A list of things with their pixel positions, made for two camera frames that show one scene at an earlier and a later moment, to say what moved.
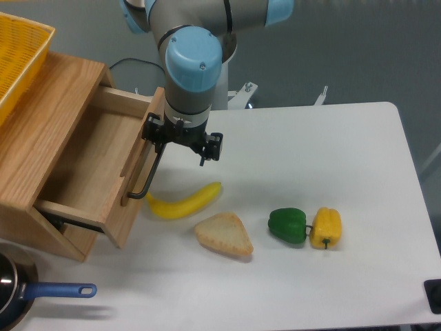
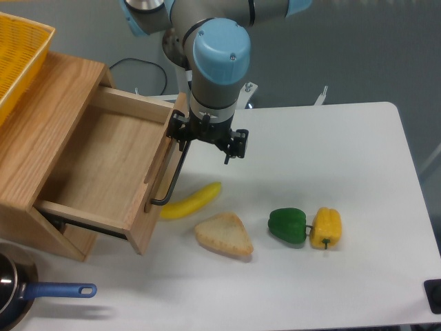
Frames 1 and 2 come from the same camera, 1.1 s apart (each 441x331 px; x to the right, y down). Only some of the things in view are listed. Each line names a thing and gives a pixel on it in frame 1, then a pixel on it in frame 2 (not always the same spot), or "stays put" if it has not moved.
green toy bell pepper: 288,224 stays put
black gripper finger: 154,131 → 178,127
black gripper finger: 212,148 → 238,145
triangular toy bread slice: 226,231 stays put
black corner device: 433,291 stays put
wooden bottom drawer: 81,238 stays put
